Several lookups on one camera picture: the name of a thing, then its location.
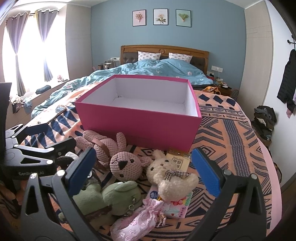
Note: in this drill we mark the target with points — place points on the beige tissue packet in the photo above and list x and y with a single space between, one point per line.
180 163

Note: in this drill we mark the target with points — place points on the dark folded cloth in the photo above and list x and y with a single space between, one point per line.
42 89

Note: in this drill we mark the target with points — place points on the floral tissue packet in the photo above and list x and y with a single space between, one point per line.
178 206

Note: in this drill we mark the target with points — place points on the black hanging jacket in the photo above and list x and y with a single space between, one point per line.
286 81

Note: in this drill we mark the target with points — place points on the pink bed sheet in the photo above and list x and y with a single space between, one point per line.
274 190

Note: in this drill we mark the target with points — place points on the green leaf wall picture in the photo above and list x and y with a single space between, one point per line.
183 17

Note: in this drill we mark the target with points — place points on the wooden nightstand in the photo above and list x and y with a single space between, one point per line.
225 91

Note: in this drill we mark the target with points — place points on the white wall socket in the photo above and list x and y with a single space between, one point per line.
217 68

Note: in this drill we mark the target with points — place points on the pile of dark clothes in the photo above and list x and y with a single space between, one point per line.
263 122

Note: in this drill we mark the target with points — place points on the white printed pillow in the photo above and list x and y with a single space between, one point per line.
180 57
149 55

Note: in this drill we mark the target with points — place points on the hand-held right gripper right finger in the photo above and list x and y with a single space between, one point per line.
205 172

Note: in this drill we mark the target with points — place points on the orange patterned blanket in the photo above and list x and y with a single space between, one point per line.
231 139

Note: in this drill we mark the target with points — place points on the green frog plush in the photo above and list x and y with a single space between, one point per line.
115 192

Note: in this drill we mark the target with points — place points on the cream teddy bear plush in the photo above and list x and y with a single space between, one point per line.
159 171

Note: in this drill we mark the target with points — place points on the heap of mixed clothes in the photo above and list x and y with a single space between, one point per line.
19 103

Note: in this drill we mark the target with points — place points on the wooden headboard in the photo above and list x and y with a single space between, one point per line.
164 49

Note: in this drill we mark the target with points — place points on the pink cardboard box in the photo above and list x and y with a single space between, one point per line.
138 125

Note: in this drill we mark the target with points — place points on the blue floral duvet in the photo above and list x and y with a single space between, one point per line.
161 67

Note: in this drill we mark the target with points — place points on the lilac hanging jacket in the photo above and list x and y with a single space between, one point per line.
289 112

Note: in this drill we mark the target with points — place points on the yellow orange cloth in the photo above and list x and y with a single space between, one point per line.
209 89

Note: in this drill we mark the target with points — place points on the pink knitted bunny plush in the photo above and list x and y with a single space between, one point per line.
124 162

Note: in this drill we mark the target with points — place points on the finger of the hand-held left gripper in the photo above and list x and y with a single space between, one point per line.
34 126
46 150

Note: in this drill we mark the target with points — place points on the purple curtain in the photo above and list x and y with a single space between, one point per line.
15 46
47 46

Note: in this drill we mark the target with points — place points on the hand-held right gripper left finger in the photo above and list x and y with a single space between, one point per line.
81 171

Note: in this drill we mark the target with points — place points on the white flower wall picture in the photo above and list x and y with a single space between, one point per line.
160 17

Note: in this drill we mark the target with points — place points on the pink flower wall picture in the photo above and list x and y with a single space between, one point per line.
139 17

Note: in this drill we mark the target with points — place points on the black wall coat hook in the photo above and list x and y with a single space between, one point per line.
291 42

